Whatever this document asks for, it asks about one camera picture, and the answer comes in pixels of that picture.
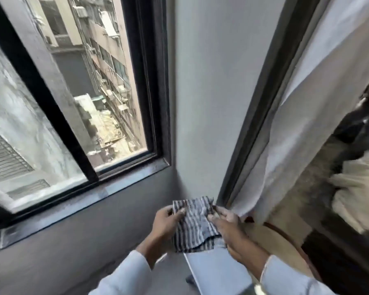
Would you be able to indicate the person's left hand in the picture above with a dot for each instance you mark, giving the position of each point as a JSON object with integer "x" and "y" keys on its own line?
{"x": 162, "y": 225}

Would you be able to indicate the person's right hand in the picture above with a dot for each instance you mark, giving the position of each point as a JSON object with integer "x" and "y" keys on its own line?
{"x": 229, "y": 228}

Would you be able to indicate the person's right thumb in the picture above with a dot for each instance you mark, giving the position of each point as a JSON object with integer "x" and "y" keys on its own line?
{"x": 214, "y": 219}

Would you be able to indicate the person's left thumb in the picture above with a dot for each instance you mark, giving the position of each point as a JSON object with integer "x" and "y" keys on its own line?
{"x": 177, "y": 214}

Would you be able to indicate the grey striped cloth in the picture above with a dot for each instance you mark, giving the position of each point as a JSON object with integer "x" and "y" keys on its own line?
{"x": 194, "y": 225}

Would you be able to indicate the person's left forearm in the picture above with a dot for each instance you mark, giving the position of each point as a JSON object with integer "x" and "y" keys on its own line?
{"x": 132, "y": 273}

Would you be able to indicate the person's right forearm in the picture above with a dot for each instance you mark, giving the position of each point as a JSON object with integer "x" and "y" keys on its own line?
{"x": 273, "y": 273}

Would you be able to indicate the white ironing board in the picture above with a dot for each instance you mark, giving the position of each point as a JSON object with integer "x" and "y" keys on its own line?
{"x": 216, "y": 270}

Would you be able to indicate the tan round table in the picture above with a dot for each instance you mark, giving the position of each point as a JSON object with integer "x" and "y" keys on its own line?
{"x": 278, "y": 242}

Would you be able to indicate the beige garment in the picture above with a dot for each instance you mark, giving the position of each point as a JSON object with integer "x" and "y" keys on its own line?
{"x": 358, "y": 193}

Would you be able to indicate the white curtain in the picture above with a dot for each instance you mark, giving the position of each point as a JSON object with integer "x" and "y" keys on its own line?
{"x": 319, "y": 104}

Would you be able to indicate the beige apartment building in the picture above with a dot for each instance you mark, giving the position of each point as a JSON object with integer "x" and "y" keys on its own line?
{"x": 107, "y": 58}

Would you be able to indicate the dark garment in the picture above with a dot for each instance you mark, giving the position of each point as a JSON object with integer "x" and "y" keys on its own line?
{"x": 361, "y": 129}

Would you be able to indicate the grey concrete building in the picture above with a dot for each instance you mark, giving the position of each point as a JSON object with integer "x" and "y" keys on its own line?
{"x": 15, "y": 129}

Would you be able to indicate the black door frame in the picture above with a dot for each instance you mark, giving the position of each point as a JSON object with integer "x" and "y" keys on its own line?
{"x": 264, "y": 98}

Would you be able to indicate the black window frame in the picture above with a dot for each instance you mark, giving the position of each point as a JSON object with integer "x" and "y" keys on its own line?
{"x": 37, "y": 89}

